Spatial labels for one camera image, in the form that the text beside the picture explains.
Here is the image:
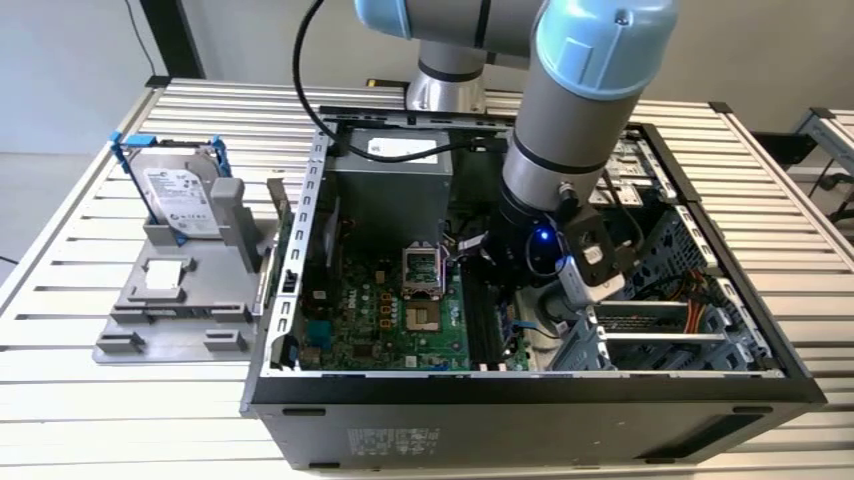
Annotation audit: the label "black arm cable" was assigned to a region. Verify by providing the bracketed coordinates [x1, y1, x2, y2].
[291, 0, 509, 164]

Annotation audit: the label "silver CPU socket cover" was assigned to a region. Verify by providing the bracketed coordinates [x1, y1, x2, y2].
[397, 242, 447, 301]

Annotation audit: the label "orange red drive wires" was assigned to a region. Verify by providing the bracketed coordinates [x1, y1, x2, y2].
[636, 268, 720, 335]

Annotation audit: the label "black RAM slots bank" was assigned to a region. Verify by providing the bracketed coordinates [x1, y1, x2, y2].
[461, 272, 509, 373]

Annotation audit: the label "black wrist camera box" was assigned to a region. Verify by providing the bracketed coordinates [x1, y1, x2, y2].
[557, 203, 639, 287]

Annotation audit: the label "black open PC case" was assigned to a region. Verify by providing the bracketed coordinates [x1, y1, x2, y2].
[238, 103, 828, 471]

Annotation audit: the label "black upright post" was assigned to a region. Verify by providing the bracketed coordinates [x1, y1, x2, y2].
[137, 0, 206, 81]

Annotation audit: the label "black case fan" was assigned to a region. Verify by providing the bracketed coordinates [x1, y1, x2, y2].
[319, 197, 349, 296]

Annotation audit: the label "green Dell motherboard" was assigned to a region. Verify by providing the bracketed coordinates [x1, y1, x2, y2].
[297, 244, 535, 374]

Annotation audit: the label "grey metal drive cage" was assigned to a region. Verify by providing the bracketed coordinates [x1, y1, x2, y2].
[551, 203, 776, 375]

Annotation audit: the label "CPU socket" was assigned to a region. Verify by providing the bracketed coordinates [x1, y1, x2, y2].
[403, 298, 447, 335]

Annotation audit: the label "grey power supply unit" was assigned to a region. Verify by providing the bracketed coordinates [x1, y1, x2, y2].
[328, 127, 456, 252]

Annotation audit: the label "grey parts rack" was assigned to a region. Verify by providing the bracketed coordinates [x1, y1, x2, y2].
[89, 178, 280, 367]

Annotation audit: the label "silver CPU chip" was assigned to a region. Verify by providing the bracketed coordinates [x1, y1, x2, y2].
[141, 258, 184, 291]

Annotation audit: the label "hard disk in blue carrier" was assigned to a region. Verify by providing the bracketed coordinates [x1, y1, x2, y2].
[108, 129, 233, 247]

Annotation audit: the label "silver white wrist camera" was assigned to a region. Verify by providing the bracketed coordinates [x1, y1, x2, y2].
[553, 254, 627, 305]

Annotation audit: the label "round dark internal speaker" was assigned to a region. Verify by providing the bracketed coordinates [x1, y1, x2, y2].
[537, 287, 589, 335]

